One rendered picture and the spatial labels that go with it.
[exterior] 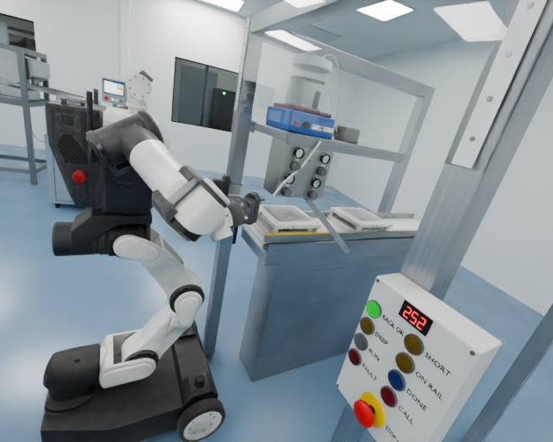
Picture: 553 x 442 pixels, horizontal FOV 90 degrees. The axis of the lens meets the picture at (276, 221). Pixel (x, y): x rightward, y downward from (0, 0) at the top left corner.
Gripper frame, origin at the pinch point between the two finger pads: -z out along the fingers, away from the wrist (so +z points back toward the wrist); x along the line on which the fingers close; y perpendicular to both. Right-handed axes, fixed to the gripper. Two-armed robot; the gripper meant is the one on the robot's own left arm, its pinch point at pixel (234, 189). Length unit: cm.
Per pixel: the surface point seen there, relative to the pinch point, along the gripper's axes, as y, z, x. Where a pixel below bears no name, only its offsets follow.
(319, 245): 16.4, -39.0, 17.6
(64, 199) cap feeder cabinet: -220, 126, 91
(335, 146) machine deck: 20.7, -31.2, -26.6
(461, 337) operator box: 98, -8, -12
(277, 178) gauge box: 23.5, -9.2, -12.6
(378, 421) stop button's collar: 94, -7, 10
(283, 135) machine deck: 21.8, -9.1, -27.4
